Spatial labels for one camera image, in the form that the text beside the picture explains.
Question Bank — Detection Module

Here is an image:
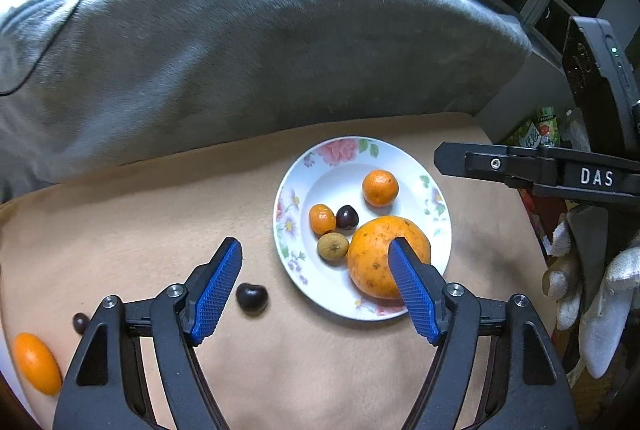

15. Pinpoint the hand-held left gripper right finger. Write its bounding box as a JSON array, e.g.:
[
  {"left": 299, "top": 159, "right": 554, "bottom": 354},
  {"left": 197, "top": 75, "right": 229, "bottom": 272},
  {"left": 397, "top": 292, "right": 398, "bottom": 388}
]
[{"left": 387, "top": 237, "right": 581, "bottom": 430}]

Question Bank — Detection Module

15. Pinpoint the tan blanket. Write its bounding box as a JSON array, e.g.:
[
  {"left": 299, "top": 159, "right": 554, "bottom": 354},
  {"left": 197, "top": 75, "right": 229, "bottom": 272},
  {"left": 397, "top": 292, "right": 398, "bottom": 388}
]
[{"left": 0, "top": 110, "right": 571, "bottom": 430}]

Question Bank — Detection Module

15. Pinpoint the grey fleece blanket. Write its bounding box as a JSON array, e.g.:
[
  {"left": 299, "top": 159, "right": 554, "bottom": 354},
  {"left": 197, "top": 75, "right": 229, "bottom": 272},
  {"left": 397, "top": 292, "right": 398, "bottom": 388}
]
[{"left": 0, "top": 0, "right": 533, "bottom": 203}]

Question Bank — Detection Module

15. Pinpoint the small mandarin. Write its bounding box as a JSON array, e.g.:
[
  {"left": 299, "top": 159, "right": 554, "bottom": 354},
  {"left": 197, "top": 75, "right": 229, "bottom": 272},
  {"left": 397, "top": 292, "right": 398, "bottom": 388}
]
[{"left": 362, "top": 169, "right": 400, "bottom": 207}]

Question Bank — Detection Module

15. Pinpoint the large speckled orange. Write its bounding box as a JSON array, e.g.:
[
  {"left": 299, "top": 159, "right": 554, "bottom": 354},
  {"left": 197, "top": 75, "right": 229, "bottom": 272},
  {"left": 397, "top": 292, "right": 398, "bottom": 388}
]
[{"left": 347, "top": 216, "right": 432, "bottom": 300}]

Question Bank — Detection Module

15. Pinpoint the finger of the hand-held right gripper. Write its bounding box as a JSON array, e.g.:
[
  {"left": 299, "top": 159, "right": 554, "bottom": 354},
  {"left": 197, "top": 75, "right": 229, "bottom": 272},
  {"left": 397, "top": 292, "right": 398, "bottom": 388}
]
[{"left": 434, "top": 141, "right": 562, "bottom": 187}]

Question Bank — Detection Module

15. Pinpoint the oval kumquat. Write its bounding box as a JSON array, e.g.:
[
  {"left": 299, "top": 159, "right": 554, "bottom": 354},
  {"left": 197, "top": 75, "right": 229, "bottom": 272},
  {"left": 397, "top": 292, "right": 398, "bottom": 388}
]
[
  {"left": 308, "top": 204, "right": 337, "bottom": 237},
  {"left": 12, "top": 332, "right": 63, "bottom": 397}
]

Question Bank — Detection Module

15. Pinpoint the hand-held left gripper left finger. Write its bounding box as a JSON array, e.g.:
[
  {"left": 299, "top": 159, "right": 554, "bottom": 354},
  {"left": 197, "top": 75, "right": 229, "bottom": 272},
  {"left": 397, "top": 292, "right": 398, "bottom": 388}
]
[{"left": 52, "top": 237, "right": 244, "bottom": 430}]

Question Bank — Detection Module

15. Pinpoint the brown longan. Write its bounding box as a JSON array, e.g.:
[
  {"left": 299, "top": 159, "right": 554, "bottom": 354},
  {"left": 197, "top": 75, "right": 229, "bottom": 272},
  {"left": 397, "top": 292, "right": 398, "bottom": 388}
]
[{"left": 317, "top": 233, "right": 349, "bottom": 263}]

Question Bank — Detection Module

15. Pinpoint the black power cable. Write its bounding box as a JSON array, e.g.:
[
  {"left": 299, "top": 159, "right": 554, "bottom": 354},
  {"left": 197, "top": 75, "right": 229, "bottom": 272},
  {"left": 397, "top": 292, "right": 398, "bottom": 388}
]
[{"left": 0, "top": 0, "right": 101, "bottom": 97}]

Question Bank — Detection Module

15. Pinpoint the floral white plate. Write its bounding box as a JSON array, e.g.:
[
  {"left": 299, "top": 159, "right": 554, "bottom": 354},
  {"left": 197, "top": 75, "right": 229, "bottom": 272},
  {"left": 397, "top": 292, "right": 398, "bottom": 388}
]
[{"left": 273, "top": 136, "right": 452, "bottom": 321}]

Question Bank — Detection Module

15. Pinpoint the green carton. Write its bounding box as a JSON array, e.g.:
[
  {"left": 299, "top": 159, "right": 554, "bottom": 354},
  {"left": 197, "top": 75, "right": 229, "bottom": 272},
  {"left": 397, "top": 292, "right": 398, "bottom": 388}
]
[{"left": 505, "top": 106, "right": 563, "bottom": 148}]

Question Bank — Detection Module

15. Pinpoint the person's right hand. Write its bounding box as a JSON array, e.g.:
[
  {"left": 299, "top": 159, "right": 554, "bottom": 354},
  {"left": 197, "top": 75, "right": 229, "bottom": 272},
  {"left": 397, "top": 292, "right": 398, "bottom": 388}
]
[{"left": 542, "top": 217, "right": 640, "bottom": 379}]

